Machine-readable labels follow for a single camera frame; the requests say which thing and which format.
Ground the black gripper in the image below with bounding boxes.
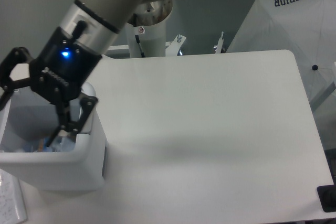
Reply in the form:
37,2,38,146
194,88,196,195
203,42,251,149
0,26,103,148

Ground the clear crushed plastic bottle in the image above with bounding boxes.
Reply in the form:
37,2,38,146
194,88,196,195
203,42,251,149
14,136,75,153

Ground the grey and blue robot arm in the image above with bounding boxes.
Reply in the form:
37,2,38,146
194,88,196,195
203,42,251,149
1,0,159,146

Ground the white plastic trash can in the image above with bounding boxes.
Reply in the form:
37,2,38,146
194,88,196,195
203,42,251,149
1,87,107,191

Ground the white notepad with writing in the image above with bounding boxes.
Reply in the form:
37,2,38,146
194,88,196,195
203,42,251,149
1,170,27,223

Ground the white umbrella with lettering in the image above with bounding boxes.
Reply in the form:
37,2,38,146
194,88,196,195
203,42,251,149
227,0,335,100

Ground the black device at edge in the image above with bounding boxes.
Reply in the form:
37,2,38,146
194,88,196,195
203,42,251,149
317,185,335,212

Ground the black cable on pedestal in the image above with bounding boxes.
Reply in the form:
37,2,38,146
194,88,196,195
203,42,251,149
132,13,146,58

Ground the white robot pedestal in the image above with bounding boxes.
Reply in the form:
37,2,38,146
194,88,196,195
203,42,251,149
125,0,173,45

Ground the white metal base bracket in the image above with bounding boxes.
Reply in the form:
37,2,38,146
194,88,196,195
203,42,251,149
103,31,226,58

